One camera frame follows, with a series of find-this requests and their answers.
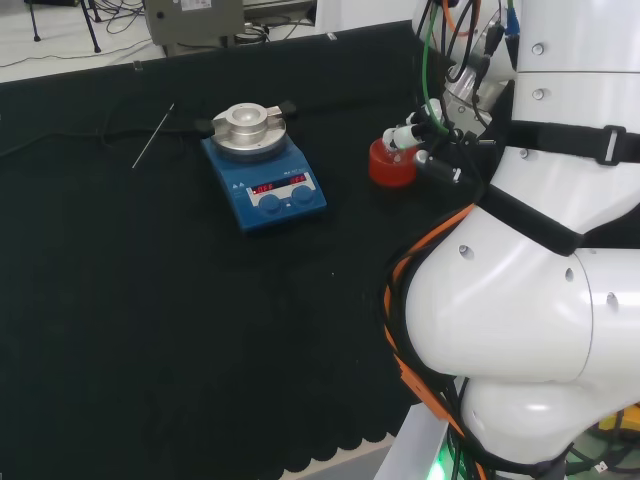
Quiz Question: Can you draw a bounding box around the black tripod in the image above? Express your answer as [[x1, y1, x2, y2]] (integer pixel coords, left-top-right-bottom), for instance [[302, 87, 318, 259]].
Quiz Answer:
[[24, 0, 104, 54]]

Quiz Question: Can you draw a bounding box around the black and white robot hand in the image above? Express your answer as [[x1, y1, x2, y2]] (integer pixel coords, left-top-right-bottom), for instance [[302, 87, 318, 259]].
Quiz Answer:
[[382, 97, 499, 187]]

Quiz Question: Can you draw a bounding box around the orange cable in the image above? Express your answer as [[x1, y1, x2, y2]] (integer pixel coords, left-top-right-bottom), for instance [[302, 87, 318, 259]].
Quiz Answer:
[[382, 202, 489, 480]]

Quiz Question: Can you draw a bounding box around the black scalloped table cloth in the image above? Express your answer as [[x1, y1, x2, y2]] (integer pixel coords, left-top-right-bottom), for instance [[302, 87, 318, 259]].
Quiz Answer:
[[0, 19, 501, 480]]

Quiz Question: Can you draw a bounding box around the red round flask stand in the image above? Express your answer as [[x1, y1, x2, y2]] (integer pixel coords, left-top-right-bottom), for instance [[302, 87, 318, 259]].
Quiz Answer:
[[368, 138, 419, 189]]

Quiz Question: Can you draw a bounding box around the thin metal probe rod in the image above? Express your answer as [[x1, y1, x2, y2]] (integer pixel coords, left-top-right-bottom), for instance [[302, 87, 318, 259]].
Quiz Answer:
[[131, 102, 177, 170]]

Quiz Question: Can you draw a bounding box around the black cable coil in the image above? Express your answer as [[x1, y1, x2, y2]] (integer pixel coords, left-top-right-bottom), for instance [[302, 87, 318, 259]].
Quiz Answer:
[[233, 24, 271, 45]]

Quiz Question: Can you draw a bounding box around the grey equipment box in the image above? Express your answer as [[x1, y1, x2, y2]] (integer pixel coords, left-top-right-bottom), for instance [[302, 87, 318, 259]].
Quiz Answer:
[[142, 0, 246, 47]]

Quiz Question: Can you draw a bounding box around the blue heater with steel block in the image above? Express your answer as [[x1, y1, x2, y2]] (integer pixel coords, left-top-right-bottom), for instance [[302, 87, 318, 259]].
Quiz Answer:
[[194, 99, 329, 238]]

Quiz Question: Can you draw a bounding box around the green cable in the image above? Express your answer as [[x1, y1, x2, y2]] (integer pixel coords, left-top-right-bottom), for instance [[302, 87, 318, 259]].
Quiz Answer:
[[418, 0, 451, 137]]

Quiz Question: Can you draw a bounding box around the pale base plate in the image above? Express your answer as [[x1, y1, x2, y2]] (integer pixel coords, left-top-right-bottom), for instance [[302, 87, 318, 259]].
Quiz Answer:
[[378, 403, 451, 480]]

